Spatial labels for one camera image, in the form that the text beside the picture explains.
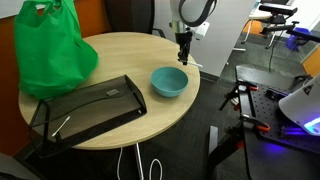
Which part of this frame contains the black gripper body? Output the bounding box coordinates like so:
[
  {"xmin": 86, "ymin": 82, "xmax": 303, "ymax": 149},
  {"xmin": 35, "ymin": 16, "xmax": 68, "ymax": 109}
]
[{"xmin": 175, "ymin": 29, "xmax": 194, "ymax": 52}]

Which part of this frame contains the white pen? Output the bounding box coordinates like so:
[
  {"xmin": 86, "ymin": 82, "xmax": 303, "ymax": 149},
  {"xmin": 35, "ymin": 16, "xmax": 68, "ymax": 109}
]
[{"xmin": 185, "ymin": 59, "xmax": 204, "ymax": 68}]

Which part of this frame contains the blue bowl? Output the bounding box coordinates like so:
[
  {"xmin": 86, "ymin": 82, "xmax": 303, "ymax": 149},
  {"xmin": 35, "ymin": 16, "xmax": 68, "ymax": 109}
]
[{"xmin": 150, "ymin": 66, "xmax": 190, "ymax": 99}]

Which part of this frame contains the white partition panel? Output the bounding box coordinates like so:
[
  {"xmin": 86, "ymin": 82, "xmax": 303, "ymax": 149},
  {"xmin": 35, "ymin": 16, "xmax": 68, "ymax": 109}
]
[{"xmin": 153, "ymin": 0, "xmax": 258, "ymax": 78}]

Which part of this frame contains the black office chair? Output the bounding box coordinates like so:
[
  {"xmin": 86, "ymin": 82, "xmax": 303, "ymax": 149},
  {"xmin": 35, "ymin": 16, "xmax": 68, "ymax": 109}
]
[{"xmin": 102, "ymin": 0, "xmax": 167, "ymax": 39}]

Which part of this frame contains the black clamp with orange tips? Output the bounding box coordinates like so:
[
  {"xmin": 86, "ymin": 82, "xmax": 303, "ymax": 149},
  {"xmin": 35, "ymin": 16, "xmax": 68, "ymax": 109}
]
[
  {"xmin": 218, "ymin": 80, "xmax": 260, "ymax": 112},
  {"xmin": 239, "ymin": 112, "xmax": 272, "ymax": 133}
]

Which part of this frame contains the orange chair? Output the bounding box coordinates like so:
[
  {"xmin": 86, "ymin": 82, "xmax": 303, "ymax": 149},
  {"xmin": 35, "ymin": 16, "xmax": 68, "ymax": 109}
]
[{"xmin": 241, "ymin": 19, "xmax": 268, "ymax": 45}]

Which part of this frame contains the grey label on tray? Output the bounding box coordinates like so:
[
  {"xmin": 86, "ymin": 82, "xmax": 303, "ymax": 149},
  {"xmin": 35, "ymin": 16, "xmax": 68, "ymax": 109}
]
[{"xmin": 106, "ymin": 88, "xmax": 121, "ymax": 97}]

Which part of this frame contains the small black block on board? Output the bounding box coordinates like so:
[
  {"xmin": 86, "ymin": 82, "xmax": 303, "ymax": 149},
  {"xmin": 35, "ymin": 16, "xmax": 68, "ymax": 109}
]
[{"xmin": 264, "ymin": 88, "xmax": 280, "ymax": 101}]

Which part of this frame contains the black mesh tray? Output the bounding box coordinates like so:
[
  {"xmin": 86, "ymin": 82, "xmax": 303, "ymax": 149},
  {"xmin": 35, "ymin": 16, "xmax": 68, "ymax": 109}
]
[{"xmin": 27, "ymin": 74, "xmax": 148, "ymax": 158}]

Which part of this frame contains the blue bin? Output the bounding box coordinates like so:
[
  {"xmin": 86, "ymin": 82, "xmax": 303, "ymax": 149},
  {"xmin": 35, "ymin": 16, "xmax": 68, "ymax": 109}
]
[{"xmin": 285, "ymin": 27, "xmax": 312, "ymax": 52}]

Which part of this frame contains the metal table leg base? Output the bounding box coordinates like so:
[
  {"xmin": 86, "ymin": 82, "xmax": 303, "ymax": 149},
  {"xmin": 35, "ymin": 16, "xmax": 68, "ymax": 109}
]
[{"xmin": 132, "ymin": 143, "xmax": 146, "ymax": 180}]

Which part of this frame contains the black perforated mounting board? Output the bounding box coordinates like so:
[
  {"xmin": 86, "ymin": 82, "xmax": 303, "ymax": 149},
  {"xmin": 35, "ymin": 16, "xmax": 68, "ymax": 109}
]
[{"xmin": 234, "ymin": 64, "xmax": 320, "ymax": 180}]

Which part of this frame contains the green fabric bag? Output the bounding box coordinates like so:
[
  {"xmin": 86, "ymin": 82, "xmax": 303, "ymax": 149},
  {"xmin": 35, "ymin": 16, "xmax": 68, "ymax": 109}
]
[{"xmin": 13, "ymin": 0, "xmax": 100, "ymax": 100}]

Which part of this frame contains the white stick in tray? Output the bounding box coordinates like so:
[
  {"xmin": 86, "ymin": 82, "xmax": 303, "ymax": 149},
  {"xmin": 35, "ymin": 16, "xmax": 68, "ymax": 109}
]
[{"xmin": 51, "ymin": 115, "xmax": 72, "ymax": 138}]

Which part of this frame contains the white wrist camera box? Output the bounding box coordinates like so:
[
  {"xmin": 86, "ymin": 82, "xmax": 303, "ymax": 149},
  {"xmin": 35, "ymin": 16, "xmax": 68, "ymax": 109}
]
[{"xmin": 191, "ymin": 21, "xmax": 211, "ymax": 42}]

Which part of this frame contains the black stereo camera on stand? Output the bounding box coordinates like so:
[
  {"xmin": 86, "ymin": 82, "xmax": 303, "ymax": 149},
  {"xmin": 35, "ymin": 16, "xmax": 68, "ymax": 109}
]
[{"xmin": 258, "ymin": 3, "xmax": 320, "ymax": 44}]

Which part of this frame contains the white floor cable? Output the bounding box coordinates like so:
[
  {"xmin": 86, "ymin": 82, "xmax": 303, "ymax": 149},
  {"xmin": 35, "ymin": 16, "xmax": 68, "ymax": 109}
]
[{"xmin": 116, "ymin": 146, "xmax": 164, "ymax": 180}]

